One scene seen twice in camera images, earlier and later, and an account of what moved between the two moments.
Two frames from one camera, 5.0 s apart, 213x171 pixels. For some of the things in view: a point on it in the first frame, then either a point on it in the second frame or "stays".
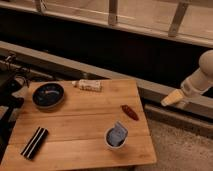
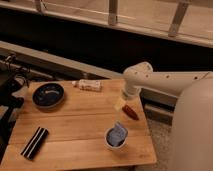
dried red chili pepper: (129, 112) stays
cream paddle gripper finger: (172, 97) -> (120, 103)
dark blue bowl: (48, 95) stays
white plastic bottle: (89, 84) stays
